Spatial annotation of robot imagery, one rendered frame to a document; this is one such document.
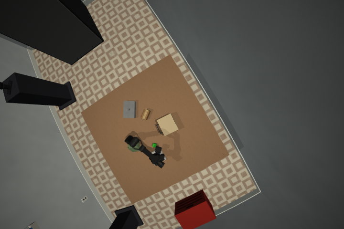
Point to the brown cardboard box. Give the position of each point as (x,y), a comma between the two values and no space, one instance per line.
(145,114)

